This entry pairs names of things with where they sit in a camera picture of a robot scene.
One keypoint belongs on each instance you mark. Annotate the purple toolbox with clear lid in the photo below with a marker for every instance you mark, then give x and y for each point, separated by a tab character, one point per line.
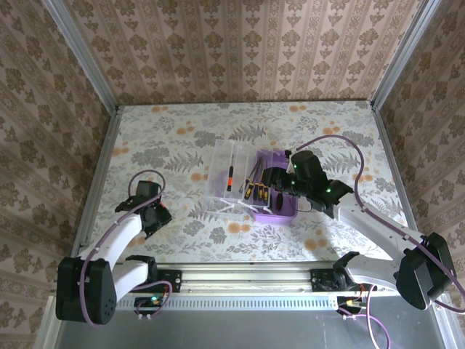
276	215

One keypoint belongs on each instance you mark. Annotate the screwdrivers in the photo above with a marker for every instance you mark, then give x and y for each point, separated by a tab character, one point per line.
246	183

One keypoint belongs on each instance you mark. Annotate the black controller board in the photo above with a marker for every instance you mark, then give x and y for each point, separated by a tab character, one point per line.
149	302
348	303

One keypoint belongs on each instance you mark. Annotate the aluminium frame post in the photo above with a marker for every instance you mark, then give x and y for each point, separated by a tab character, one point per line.
406	51
81	51

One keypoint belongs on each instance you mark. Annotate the aluminium table side rail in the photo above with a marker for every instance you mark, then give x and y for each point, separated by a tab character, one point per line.
103	160
388	145

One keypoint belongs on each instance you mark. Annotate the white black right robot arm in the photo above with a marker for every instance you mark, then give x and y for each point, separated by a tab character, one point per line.
378	225

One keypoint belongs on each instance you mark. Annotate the grey metal plate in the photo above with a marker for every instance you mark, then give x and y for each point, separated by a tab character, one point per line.
236	331

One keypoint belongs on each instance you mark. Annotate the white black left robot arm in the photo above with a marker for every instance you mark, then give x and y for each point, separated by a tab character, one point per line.
120	236

